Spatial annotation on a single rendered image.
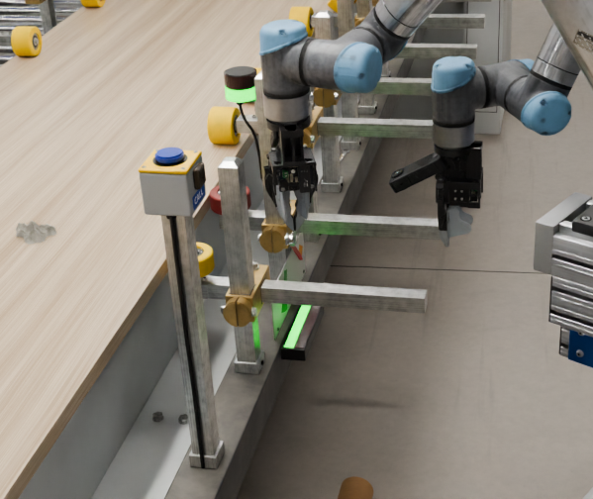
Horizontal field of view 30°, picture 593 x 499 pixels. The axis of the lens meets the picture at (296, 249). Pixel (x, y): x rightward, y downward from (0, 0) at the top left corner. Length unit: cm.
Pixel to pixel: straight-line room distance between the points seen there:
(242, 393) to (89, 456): 28
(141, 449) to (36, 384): 35
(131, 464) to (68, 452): 18
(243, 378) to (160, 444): 18
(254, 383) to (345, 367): 128
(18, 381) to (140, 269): 35
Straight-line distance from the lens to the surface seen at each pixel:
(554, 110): 186
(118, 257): 196
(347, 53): 167
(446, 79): 193
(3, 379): 169
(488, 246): 382
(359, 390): 310
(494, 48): 458
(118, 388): 193
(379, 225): 209
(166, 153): 150
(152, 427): 200
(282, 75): 172
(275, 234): 206
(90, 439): 184
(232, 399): 190
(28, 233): 208
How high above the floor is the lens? 181
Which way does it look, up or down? 28 degrees down
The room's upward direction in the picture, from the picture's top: 4 degrees counter-clockwise
